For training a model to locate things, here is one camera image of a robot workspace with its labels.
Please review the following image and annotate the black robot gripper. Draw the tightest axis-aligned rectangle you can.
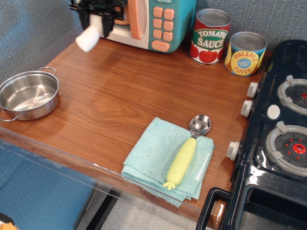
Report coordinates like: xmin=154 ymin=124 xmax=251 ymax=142
xmin=69 ymin=0 xmax=127 ymax=38

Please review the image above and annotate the white plush mushroom toy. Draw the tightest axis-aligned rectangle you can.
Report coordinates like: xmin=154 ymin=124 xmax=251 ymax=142
xmin=75 ymin=14 xmax=103 ymax=53

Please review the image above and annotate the teal toy microwave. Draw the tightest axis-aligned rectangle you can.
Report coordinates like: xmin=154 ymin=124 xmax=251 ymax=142
xmin=107 ymin=0 xmax=196 ymax=53

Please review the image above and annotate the stainless steel pot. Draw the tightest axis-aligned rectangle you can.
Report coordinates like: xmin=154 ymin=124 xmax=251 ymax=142
xmin=0 ymin=67 xmax=59 ymax=122

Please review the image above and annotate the tomato sauce can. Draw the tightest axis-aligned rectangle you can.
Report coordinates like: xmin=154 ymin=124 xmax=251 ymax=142
xmin=189 ymin=8 xmax=232 ymax=64

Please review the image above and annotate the light blue folded cloth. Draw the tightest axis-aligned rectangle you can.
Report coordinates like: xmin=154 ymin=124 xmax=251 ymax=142
xmin=121 ymin=117 xmax=215 ymax=207

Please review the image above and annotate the pineapple slices can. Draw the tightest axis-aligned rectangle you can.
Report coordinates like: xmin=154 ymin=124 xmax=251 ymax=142
xmin=224 ymin=31 xmax=268 ymax=76

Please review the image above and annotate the orange plush toy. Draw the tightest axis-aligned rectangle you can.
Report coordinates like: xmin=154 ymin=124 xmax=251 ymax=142
xmin=0 ymin=223 xmax=19 ymax=230

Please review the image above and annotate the black toy stove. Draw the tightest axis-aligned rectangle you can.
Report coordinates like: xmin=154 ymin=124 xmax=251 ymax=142
xmin=197 ymin=40 xmax=307 ymax=230

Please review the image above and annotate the spoon with yellow handle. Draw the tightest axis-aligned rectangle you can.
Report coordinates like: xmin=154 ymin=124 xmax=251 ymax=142
xmin=163 ymin=115 xmax=211 ymax=191

